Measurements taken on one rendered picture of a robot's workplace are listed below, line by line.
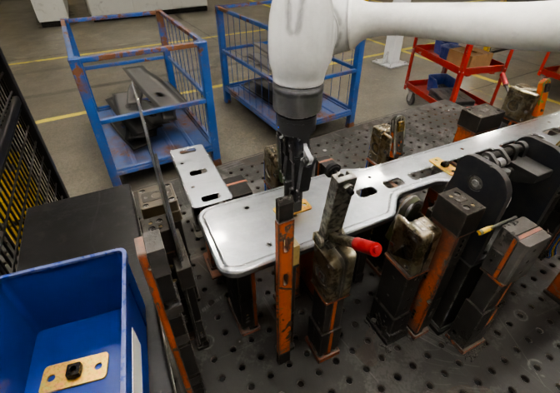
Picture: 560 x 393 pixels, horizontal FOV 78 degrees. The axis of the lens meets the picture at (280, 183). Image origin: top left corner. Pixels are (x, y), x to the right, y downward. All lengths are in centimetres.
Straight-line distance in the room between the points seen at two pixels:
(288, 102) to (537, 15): 36
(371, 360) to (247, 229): 44
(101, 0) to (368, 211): 787
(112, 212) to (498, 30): 77
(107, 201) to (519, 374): 103
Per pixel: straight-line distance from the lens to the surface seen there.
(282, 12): 57
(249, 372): 92
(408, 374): 96
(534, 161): 85
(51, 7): 831
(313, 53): 57
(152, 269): 50
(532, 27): 60
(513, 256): 79
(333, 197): 57
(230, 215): 81
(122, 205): 85
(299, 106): 60
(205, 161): 100
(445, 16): 65
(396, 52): 522
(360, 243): 57
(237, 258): 71
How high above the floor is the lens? 153
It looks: 37 degrees down
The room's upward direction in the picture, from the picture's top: straight up
